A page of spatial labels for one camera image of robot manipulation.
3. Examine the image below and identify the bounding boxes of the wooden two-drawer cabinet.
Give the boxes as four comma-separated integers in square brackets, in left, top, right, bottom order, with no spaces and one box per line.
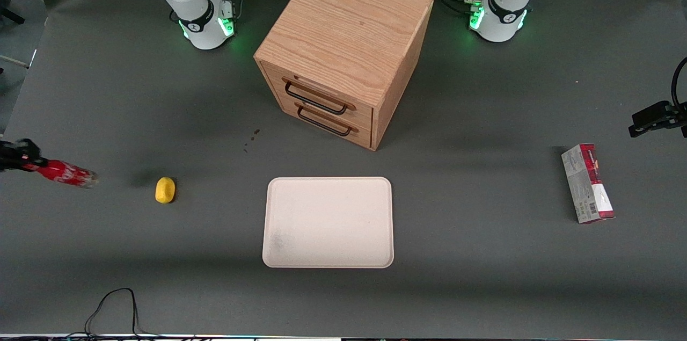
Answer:
[253,0,434,151]

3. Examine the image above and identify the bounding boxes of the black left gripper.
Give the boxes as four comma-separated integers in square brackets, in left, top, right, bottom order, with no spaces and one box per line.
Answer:
[628,100,687,139]

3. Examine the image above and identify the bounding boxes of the black bracket at table edge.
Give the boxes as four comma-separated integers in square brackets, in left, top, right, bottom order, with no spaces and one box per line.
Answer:
[0,5,25,25]

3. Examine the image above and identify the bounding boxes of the wooden drawer front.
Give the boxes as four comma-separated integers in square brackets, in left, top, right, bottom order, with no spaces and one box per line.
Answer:
[280,98,374,149]
[266,64,375,129]

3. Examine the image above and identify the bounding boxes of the black metal drawer handle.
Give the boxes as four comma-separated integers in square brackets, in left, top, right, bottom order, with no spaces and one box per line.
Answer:
[284,81,350,116]
[296,107,354,137]

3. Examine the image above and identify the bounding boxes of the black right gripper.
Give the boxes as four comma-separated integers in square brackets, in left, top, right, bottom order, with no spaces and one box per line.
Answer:
[0,138,49,173]

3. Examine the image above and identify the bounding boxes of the yellow lemon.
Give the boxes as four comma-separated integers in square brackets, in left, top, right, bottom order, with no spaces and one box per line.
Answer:
[155,177,177,204]

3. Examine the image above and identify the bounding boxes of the beige plastic tray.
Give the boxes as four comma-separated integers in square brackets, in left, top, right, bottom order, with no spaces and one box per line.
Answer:
[262,177,394,269]

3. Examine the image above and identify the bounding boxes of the red coke bottle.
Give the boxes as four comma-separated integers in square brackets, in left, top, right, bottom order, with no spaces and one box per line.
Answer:
[32,158,100,189]

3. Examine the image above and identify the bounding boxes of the thin black looped cable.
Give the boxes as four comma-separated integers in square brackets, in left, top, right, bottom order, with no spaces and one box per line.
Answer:
[64,287,162,340]

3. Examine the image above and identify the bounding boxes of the red and grey carton box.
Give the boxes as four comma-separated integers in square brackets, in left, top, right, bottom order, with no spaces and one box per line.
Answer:
[561,143,616,224]

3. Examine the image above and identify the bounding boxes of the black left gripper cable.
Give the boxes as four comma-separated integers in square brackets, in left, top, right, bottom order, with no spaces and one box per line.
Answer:
[671,56,687,108]

